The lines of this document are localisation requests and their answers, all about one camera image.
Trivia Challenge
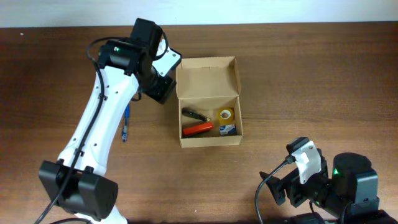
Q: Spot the black yellow correction tape dispenser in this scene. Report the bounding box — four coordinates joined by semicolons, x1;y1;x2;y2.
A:
182;108;211;122

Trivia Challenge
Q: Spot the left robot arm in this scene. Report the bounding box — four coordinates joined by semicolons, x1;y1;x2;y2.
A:
39;18;182;223

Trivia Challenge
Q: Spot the brown cardboard box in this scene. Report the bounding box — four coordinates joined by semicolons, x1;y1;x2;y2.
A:
176;56;243;148

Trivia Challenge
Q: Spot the white blue staples box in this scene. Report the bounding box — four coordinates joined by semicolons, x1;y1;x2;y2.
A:
219;124;237;136

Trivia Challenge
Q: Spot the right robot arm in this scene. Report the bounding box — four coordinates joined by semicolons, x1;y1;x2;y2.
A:
254;152;384;223

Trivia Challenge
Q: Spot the blue ballpoint pen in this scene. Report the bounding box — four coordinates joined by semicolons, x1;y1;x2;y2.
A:
121;105;130;142

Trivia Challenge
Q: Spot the yellow adhesive tape roll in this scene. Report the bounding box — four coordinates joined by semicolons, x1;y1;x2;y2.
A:
218;107;234;126

